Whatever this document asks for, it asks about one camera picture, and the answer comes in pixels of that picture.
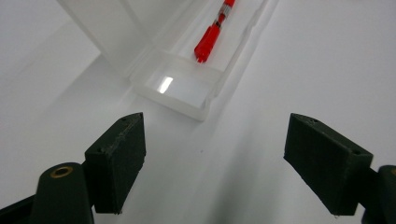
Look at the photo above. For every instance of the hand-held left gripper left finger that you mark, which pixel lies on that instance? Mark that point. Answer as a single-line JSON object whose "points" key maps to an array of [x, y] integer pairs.
{"points": [[120, 168]]}

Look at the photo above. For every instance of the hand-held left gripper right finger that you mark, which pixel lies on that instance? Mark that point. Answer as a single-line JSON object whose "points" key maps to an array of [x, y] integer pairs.
{"points": [[327, 165]]}

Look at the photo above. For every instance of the translucent plastic pencil case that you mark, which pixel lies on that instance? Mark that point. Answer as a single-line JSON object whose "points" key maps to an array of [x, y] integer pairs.
{"points": [[177, 84]]}

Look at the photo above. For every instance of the red marker pen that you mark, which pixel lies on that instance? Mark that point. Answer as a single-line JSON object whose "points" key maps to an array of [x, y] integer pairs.
{"points": [[208, 42]]}

